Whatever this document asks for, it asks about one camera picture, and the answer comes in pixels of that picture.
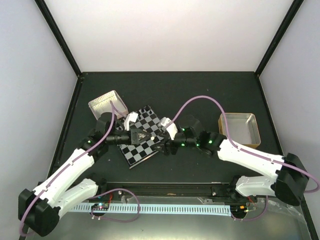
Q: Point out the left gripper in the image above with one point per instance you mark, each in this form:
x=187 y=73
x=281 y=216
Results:
x=134 y=138

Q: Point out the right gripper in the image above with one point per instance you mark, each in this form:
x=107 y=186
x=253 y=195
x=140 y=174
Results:
x=166 y=145

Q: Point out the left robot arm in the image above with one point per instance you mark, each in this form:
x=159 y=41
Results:
x=42 y=208

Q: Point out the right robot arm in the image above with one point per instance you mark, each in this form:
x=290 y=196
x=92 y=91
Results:
x=283 y=177

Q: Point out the black chess pieces row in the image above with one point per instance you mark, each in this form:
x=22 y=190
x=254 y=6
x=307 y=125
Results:
x=144 y=112

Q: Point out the left circuit board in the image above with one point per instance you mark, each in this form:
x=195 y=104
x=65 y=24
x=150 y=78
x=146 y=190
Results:
x=100 y=207

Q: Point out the circuit board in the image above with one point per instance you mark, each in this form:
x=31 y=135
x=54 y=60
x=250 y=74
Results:
x=100 y=207
x=242 y=208

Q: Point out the right circuit board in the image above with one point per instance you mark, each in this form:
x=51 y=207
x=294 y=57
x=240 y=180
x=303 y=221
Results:
x=242 y=208

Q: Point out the black white chessboard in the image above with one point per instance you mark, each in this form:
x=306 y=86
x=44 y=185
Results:
x=135 y=155

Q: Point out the pink metal tin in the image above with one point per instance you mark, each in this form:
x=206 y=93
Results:
x=102 y=104

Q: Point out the gold metal tin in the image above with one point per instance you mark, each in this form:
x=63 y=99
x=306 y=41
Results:
x=243 y=129

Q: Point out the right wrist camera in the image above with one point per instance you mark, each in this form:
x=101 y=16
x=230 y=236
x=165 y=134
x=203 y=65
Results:
x=167 y=125

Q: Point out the black mounting rail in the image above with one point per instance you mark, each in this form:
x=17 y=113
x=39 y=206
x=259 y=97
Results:
x=218 y=190

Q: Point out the light blue cable duct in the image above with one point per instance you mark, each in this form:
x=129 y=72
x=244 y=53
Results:
x=167 y=209

